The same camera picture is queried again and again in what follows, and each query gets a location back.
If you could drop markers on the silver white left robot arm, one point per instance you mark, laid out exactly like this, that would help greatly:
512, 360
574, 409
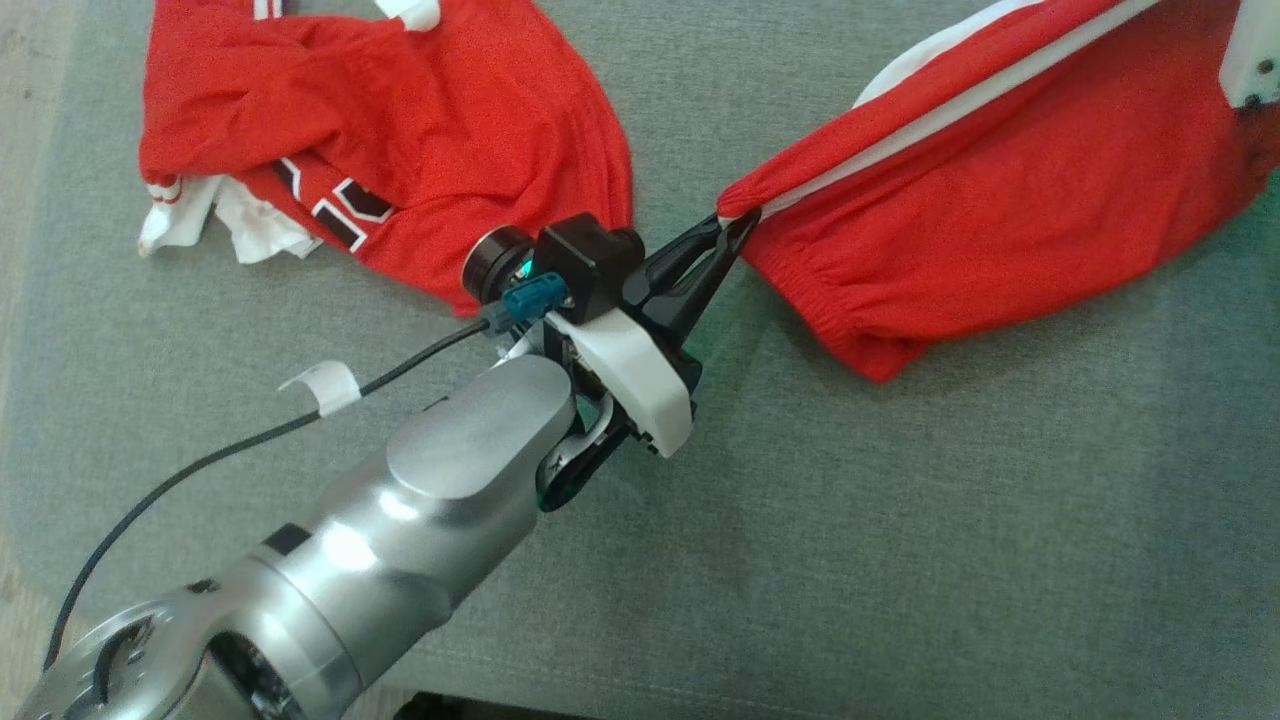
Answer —
400, 530

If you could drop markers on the red jersey with black lettering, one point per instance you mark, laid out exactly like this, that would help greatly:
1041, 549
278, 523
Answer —
450, 130

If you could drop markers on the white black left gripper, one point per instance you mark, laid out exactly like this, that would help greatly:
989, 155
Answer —
640, 385

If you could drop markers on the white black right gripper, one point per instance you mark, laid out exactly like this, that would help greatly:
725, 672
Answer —
1255, 50

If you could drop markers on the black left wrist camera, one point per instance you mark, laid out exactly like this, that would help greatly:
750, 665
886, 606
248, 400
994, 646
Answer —
590, 260

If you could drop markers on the red shorts with white stripe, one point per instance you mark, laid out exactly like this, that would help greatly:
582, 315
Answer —
1000, 200

